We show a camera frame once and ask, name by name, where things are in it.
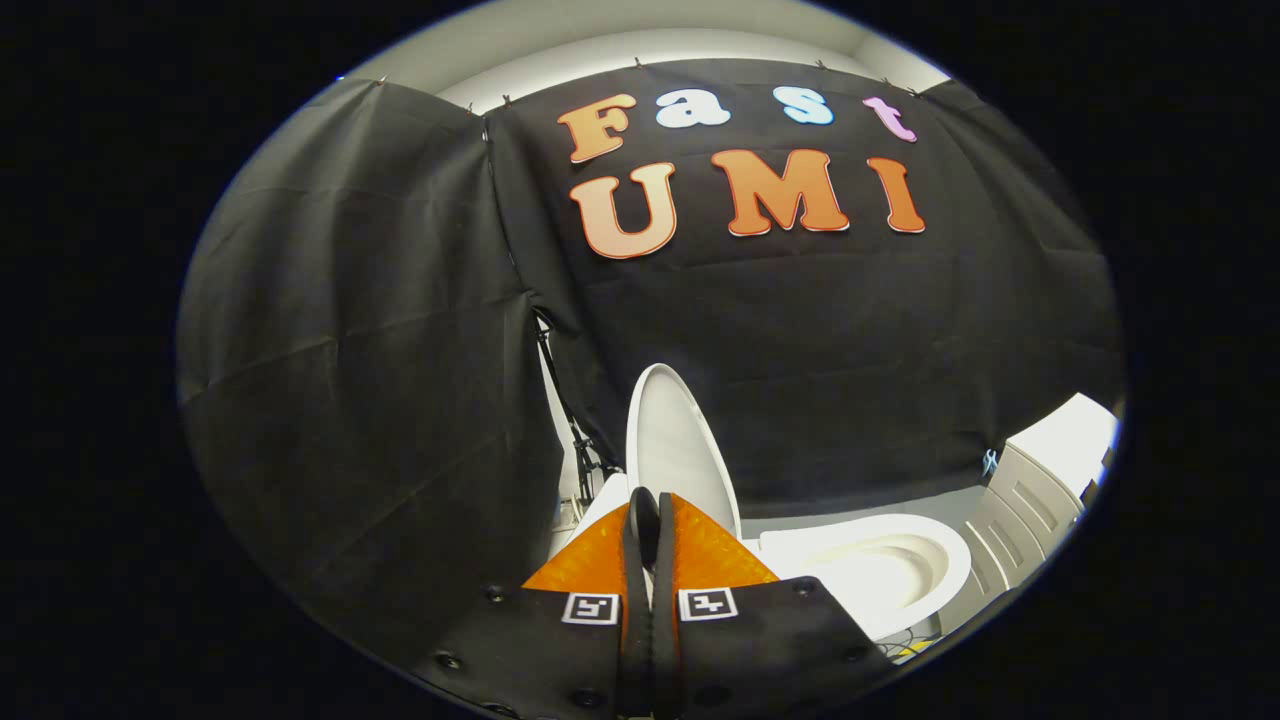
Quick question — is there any white toilet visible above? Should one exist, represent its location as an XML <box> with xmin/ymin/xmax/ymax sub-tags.
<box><xmin>555</xmin><ymin>475</ymin><xmax>973</xmax><ymax>644</ymax></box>

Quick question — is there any white drawer cabinet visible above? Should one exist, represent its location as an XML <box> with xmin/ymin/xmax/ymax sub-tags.
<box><xmin>940</xmin><ymin>392</ymin><xmax>1121</xmax><ymax>612</ymax></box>

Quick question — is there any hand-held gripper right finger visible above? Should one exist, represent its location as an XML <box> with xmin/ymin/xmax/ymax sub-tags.
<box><xmin>652</xmin><ymin>492</ymin><xmax>896</xmax><ymax>720</ymax></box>

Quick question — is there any white toilet lid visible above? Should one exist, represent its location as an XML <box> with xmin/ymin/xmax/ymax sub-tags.
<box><xmin>626</xmin><ymin>363</ymin><xmax>743</xmax><ymax>547</ymax></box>

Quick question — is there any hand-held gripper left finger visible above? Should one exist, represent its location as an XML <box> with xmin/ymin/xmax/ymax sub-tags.
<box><xmin>415</xmin><ymin>487</ymin><xmax>653</xmax><ymax>720</ymax></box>

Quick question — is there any black backdrop cloth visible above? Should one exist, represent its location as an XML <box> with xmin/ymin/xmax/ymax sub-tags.
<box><xmin>178</xmin><ymin>58</ymin><xmax>1127</xmax><ymax>691</ymax></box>

